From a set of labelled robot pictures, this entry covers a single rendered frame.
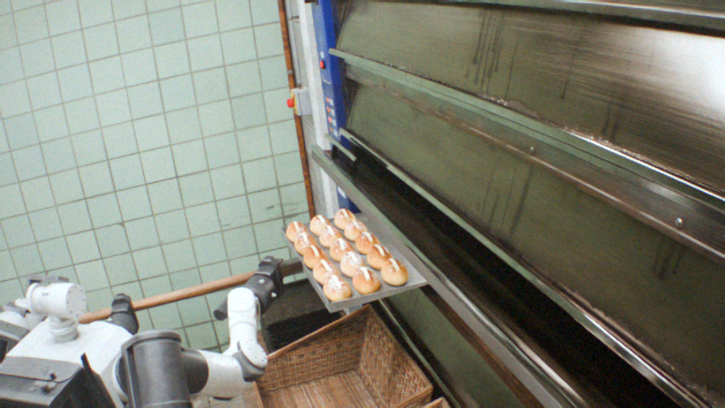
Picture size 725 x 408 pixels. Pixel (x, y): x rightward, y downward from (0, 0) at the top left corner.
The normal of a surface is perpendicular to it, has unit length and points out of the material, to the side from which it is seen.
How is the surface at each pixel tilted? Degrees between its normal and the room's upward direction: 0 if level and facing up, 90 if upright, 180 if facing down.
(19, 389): 0
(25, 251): 90
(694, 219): 90
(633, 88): 70
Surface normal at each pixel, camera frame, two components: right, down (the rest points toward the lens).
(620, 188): -0.95, 0.22
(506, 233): -0.93, -0.11
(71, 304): 0.98, -0.05
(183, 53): 0.30, 0.31
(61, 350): -0.12, -0.93
